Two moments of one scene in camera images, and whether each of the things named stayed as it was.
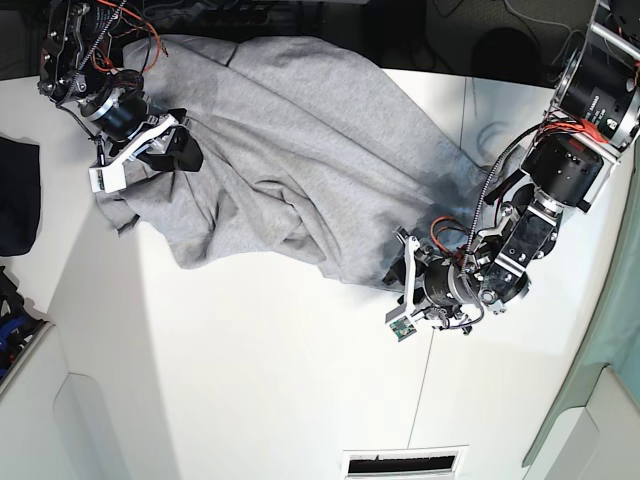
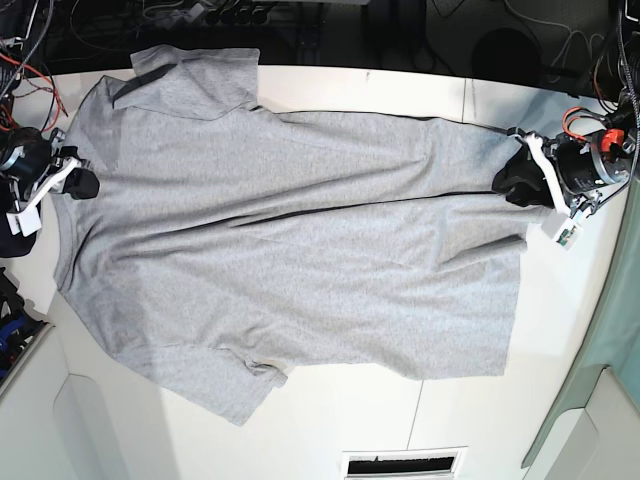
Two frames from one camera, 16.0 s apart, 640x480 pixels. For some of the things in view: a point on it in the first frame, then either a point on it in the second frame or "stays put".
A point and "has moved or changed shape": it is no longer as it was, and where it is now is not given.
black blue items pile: (19, 326) stays put
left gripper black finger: (185, 149) to (69, 151)
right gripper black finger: (397, 273) to (520, 168)
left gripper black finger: (160, 162) to (81, 183)
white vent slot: (419, 463) stays put
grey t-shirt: (313, 158) has moved or changed shape
